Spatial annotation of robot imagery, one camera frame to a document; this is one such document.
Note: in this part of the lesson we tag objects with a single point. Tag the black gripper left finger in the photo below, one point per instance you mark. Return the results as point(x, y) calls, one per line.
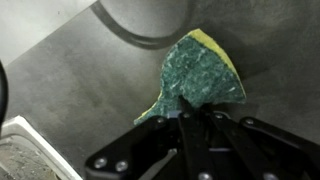
point(140, 150)

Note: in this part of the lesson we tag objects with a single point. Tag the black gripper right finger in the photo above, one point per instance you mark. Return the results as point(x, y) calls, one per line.
point(260, 146)

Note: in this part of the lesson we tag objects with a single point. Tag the green and yellow sponge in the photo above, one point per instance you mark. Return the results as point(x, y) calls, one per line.
point(196, 73)

